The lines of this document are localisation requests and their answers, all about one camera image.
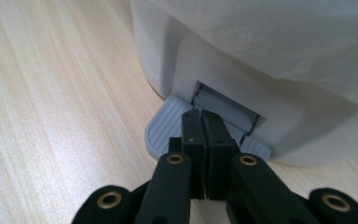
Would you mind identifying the white pedal trash can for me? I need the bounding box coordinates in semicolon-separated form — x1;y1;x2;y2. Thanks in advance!
130;0;358;166

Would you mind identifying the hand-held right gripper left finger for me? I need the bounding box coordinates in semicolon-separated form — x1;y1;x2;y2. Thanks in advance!
167;108;208;201

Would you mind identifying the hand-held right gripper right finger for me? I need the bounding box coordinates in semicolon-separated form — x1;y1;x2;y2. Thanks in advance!
200;109;241;202

